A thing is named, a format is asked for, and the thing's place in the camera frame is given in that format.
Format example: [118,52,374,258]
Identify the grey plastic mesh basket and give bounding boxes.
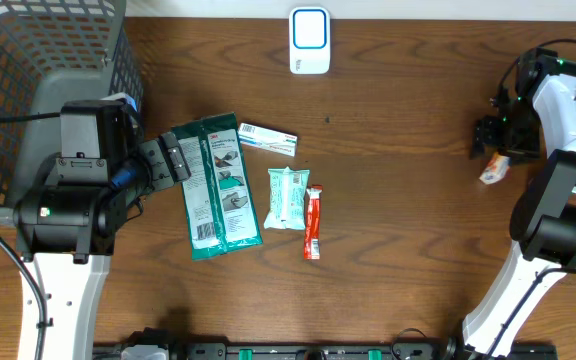
[0,0,144,226]

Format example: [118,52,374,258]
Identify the left black cable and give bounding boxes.
[0,112,62,360]

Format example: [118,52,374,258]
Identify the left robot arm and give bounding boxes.
[13,95,191,359]

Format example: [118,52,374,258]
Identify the red stick sachet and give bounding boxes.
[304,185,323,260]

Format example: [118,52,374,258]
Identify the teal snack packet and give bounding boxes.
[264,167,310,230]

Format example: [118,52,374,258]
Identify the orange small box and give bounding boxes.
[479,152,510,185]

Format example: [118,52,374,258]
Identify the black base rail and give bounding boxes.
[92,341,559,360]

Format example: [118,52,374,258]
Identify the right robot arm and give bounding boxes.
[444,42,576,359]

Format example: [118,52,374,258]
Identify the large green box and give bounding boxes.
[172,113,263,260]

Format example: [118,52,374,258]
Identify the white green box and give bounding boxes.
[238,123,298,157]

